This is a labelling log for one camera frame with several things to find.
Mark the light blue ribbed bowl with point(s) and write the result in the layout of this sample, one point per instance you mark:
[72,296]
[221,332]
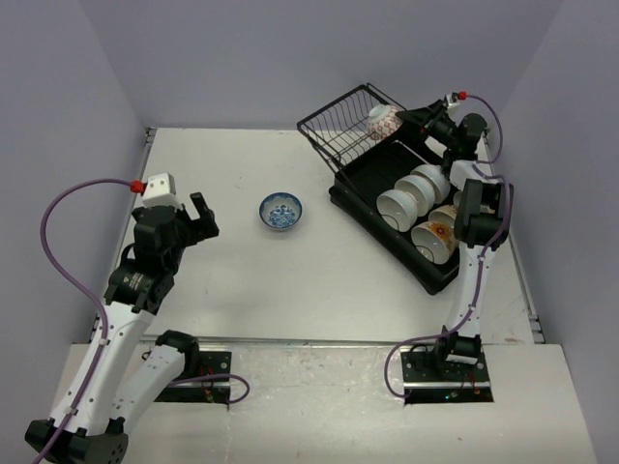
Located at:
[398,209]
[440,183]
[421,189]

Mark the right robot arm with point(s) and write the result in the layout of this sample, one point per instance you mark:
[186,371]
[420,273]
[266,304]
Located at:
[482,223]

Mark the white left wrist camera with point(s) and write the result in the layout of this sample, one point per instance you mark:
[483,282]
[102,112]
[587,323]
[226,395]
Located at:
[160,191]

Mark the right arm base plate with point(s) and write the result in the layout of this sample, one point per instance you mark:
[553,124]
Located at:
[427,380]

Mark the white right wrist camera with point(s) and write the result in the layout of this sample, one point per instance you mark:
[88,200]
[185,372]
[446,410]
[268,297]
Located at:
[455,98]

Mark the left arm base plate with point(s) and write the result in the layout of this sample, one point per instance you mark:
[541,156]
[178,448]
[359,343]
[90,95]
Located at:
[210,363]

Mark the red patterned white bowl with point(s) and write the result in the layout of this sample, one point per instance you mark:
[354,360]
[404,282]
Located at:
[383,121]

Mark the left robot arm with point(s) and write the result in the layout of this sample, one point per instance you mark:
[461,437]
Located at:
[95,417]

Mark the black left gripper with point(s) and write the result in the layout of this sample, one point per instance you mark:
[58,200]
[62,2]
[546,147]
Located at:
[199,228]

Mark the light blue ribbed bowl middle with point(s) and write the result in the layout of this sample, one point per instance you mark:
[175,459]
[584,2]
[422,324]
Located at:
[421,189]

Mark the light blue ribbed bowl front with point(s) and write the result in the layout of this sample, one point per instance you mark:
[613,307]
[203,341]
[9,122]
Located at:
[398,209]

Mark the orange flower beige bowl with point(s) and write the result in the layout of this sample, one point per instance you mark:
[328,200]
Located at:
[435,241]

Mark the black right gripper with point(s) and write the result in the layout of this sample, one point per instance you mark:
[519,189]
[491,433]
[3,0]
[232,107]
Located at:
[417,123]

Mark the beige leaf pattern bowl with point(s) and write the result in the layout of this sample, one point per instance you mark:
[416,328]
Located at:
[445,214]

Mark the blue patterned bowl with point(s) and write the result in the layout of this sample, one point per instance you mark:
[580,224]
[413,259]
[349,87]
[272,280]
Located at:
[280,211]

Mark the light blue ribbed bowl back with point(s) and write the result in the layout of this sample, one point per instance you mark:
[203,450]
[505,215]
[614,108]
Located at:
[440,183]

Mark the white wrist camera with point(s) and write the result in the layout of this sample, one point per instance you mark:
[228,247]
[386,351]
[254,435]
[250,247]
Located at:
[160,191]
[455,98]

